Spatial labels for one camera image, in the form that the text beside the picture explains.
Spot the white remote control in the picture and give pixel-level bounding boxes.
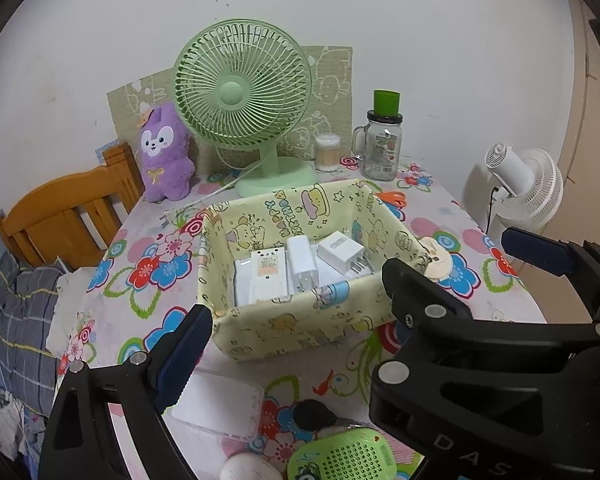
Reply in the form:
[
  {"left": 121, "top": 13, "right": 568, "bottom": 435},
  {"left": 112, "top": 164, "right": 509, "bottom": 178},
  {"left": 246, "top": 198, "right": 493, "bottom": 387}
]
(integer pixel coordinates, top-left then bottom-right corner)
[{"left": 249, "top": 247, "right": 288, "bottom": 304}]

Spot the plaid grey bedding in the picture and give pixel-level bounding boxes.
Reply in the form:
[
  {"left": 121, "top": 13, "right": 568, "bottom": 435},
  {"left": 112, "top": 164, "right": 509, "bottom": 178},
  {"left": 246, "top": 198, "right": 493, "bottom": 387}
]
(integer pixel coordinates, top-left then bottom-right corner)
[{"left": 0, "top": 250, "right": 62, "bottom": 416}]

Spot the beige door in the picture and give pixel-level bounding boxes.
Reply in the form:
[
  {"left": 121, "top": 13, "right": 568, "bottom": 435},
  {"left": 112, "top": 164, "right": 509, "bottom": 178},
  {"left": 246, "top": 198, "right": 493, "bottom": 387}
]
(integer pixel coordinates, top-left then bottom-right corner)
[{"left": 540, "top": 0, "right": 600, "bottom": 321}]

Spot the white earbuds case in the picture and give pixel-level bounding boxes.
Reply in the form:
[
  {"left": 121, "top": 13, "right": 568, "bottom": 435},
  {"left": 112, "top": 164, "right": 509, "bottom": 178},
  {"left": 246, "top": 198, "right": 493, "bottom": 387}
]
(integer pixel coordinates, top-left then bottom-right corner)
[{"left": 219, "top": 453, "right": 283, "bottom": 480}]

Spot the white square charger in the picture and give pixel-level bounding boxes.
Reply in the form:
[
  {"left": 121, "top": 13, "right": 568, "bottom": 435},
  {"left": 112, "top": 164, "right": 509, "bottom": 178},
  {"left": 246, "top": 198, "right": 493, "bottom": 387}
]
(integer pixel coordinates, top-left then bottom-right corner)
[{"left": 316, "top": 231, "right": 372, "bottom": 275}]

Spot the white standing fan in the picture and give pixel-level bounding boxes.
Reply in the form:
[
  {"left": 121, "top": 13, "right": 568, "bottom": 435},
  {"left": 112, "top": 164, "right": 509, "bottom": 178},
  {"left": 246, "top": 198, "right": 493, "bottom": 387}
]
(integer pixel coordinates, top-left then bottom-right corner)
[{"left": 460, "top": 142, "right": 564, "bottom": 242}]

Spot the white box pack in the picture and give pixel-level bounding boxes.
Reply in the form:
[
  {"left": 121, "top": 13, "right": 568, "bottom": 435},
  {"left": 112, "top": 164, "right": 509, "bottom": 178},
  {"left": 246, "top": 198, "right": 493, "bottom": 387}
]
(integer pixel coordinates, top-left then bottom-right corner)
[{"left": 234, "top": 257, "right": 251, "bottom": 307}]

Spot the yellow patterned fabric box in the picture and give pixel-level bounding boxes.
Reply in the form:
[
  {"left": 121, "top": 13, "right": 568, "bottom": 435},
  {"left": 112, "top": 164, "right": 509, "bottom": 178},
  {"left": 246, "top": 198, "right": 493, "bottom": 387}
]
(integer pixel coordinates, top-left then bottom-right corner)
[{"left": 197, "top": 180, "right": 432, "bottom": 362}]

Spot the white fan power cable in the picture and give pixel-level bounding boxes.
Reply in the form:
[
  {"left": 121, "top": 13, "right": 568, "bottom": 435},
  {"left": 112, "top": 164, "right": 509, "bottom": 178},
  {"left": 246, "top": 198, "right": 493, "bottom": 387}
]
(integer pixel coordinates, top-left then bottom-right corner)
[{"left": 159, "top": 159, "right": 266, "bottom": 221}]

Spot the small black object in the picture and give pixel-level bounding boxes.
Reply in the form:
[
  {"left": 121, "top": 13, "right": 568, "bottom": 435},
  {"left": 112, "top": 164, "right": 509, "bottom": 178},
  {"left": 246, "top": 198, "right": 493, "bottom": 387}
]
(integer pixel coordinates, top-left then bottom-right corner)
[{"left": 292, "top": 399, "right": 338, "bottom": 432}]

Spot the green desk fan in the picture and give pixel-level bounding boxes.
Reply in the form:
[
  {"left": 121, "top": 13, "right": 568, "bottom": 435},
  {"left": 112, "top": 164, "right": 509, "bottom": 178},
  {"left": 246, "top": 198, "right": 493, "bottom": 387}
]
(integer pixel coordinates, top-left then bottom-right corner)
[{"left": 172, "top": 18, "right": 317, "bottom": 197}]

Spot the green panda perforated case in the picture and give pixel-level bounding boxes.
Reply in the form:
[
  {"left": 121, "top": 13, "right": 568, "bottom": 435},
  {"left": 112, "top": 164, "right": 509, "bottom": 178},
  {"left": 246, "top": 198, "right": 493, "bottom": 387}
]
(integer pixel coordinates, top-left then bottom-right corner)
[{"left": 287, "top": 428, "right": 398, "bottom": 480}]

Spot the wooden chair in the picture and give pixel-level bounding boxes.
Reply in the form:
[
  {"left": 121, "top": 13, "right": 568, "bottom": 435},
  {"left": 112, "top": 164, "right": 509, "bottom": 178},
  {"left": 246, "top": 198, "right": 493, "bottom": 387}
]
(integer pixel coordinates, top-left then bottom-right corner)
[{"left": 0, "top": 142, "right": 145, "bottom": 268}]

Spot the cream bear compact mirror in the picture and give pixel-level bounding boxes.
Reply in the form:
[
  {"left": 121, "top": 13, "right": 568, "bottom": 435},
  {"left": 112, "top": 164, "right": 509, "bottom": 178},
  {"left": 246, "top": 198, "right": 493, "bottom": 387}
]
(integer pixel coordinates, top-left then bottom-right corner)
[{"left": 419, "top": 236, "right": 453, "bottom": 282}]

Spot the purple plush toy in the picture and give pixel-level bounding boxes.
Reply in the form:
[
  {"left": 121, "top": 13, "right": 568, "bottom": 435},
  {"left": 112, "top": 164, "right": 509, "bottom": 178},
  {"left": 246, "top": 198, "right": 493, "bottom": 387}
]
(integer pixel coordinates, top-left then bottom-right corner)
[{"left": 138, "top": 102, "right": 195, "bottom": 203}]

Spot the white tall charger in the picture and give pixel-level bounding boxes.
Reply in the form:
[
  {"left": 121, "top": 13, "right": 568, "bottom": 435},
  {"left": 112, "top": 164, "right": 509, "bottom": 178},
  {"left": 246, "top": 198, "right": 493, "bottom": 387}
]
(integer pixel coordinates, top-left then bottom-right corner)
[{"left": 286, "top": 235, "right": 320, "bottom": 292}]

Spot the cotton swab container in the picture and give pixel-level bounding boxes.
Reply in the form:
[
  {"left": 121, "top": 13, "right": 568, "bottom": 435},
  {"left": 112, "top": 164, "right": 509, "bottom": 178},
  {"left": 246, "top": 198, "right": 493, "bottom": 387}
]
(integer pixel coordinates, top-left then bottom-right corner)
[{"left": 315, "top": 133, "right": 341, "bottom": 172}]

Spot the beige cartoon placemat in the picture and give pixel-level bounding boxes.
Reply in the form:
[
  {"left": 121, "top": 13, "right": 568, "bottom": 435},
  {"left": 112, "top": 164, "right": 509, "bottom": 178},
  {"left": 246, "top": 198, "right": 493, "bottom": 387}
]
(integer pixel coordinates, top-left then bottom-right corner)
[{"left": 107, "top": 46, "right": 353, "bottom": 176}]

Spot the glass jar green lid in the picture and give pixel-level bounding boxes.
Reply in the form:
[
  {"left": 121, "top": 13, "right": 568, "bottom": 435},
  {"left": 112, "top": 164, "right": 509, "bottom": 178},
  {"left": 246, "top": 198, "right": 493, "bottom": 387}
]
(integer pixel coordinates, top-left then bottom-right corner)
[{"left": 351, "top": 89, "right": 403, "bottom": 181}]

